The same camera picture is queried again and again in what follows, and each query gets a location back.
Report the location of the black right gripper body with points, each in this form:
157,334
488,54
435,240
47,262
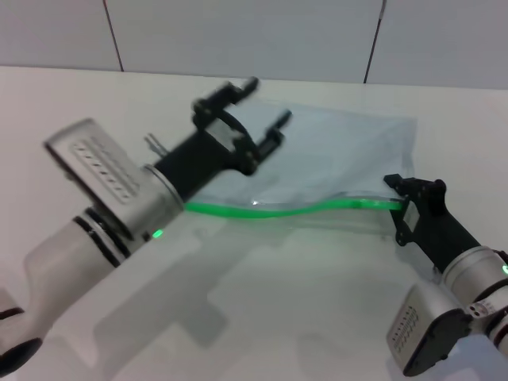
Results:
444,230

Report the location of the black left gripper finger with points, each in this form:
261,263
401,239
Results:
228,93
270,137

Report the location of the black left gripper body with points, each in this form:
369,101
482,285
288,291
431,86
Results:
206,155

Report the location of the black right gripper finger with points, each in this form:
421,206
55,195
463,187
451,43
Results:
412,183
402,228

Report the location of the clear green-zip document bag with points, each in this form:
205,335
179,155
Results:
325,158

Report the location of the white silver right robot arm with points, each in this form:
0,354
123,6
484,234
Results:
482,278

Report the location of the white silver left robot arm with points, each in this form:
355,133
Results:
95,254

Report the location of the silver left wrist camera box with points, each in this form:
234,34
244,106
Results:
107,174

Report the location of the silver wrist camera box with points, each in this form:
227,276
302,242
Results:
424,329
107,174

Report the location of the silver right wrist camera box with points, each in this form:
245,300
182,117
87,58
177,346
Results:
424,329

